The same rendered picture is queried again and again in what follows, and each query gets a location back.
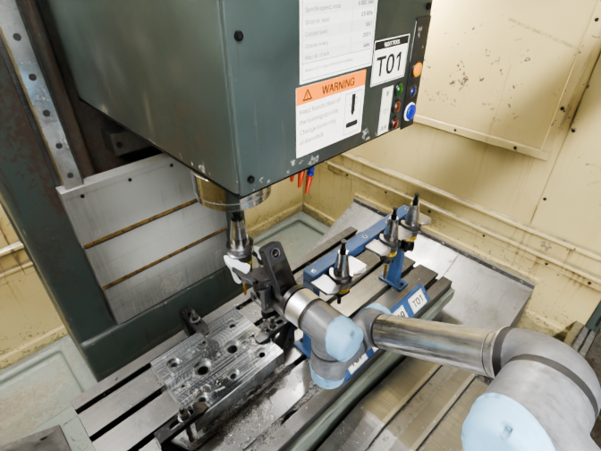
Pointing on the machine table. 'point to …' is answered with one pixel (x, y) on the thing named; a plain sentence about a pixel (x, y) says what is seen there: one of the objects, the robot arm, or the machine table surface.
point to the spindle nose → (202, 188)
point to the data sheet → (334, 37)
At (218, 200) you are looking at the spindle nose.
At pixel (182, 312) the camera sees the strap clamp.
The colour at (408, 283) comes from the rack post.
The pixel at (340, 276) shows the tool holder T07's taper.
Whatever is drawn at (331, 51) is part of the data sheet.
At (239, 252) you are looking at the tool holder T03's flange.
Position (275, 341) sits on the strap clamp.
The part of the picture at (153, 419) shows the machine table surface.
